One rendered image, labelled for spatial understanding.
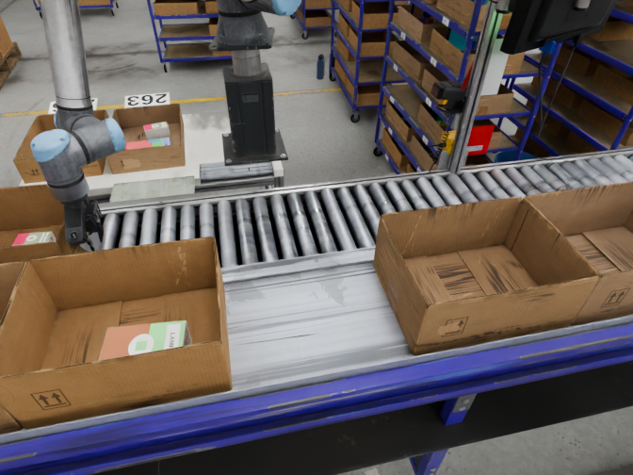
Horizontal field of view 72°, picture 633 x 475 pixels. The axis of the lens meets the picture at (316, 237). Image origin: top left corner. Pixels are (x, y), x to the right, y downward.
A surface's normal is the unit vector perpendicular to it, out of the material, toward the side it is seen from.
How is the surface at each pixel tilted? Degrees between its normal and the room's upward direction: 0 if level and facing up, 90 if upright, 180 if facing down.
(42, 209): 89
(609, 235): 1
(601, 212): 89
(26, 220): 89
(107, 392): 91
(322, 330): 0
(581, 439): 0
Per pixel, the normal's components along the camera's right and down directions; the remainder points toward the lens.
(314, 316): 0.01, -0.75
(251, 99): 0.21, 0.65
